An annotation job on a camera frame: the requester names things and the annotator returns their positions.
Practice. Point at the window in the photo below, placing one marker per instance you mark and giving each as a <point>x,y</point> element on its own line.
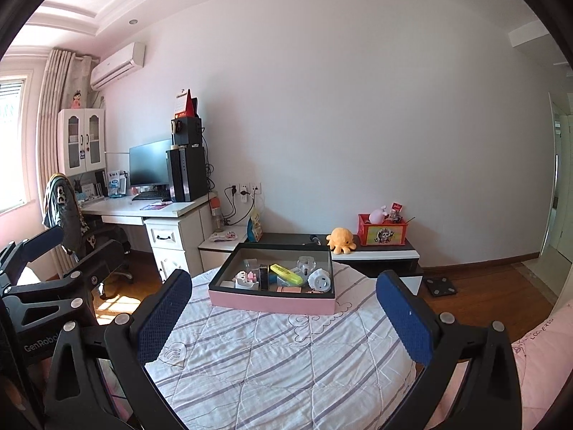
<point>13,143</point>

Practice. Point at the white door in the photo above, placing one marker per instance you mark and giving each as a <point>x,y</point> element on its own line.
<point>557,179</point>

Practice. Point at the beige curtain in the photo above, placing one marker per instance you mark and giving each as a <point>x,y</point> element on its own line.
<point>51,121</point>

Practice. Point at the white glass-door cabinet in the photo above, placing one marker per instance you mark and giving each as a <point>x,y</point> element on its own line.
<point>80,141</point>

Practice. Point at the yellow highlighter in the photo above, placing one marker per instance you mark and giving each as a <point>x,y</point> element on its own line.
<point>286,274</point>

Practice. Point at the black computer monitor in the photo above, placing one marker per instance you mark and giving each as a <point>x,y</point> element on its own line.
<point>150,163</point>

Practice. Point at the black speaker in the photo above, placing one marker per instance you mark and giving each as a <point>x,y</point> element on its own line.
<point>187,131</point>

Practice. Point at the white desk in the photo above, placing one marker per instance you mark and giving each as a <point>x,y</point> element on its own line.
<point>170,237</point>

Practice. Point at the pink packet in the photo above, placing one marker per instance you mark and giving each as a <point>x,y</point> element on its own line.
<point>224,236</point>

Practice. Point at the pink bedding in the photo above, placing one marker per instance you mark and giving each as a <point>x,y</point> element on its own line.
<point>546,358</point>

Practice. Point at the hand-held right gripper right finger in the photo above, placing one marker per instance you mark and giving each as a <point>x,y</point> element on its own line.
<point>405,318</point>

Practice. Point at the black computer tower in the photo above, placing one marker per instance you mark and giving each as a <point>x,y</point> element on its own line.
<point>190,174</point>

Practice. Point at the black office chair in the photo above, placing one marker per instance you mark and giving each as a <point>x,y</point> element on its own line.
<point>103,246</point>

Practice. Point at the white wall power outlets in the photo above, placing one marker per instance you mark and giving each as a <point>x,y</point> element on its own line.
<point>244,188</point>

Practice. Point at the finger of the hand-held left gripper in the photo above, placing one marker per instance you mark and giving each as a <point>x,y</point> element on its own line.
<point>89,273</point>
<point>40,239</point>

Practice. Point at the black floor scale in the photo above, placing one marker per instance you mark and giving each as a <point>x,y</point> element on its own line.
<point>441,286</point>

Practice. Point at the small doll figure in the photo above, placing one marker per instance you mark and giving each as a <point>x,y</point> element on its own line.
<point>77,100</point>

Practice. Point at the red storage crate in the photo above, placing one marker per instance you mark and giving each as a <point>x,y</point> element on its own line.
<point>382,235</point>

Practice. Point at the red desk calendar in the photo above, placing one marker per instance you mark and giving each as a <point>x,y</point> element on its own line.
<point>186,104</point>

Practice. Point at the clear plastic box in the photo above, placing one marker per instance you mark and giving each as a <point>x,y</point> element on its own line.
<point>250,264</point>

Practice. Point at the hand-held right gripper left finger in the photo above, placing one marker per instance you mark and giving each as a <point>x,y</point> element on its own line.
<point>163,318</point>

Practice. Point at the pink booklet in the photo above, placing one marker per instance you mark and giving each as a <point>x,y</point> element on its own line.
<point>155,206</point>

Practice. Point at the blue white box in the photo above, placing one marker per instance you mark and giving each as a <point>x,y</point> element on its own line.
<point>116,186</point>

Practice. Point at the bottle with orange cap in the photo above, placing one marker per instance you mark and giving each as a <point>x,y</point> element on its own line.
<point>216,215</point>

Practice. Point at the yellow octopus plush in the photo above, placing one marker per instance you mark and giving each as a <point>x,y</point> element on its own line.
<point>341,239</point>

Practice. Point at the pink block toy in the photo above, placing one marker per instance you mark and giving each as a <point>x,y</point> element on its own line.
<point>252,277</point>

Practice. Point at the pink plush toy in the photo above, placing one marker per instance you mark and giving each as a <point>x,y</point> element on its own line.
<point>377,215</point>

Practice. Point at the grey patterned jacket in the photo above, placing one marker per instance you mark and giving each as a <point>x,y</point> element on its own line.
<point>62,210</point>

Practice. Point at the white round cup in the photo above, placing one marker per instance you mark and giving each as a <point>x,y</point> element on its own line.
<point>320,281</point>

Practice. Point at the pink storage box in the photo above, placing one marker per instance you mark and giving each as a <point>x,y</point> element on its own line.
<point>268,304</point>

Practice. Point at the rose gold metal case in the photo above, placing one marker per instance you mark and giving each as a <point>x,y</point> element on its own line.
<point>288,290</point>

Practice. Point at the white air conditioner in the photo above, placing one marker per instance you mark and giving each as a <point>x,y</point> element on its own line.
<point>118,66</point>

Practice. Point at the blue snack bag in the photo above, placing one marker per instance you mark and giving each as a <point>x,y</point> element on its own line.
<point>255,228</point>

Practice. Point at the black white low cabinet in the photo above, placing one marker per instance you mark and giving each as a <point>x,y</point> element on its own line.
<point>380,255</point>

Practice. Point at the white striped quilted tablecloth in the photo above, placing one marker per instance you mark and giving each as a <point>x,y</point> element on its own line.
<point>277,367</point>

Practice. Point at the black keyboard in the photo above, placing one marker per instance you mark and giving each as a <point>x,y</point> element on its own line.
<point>150,195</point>

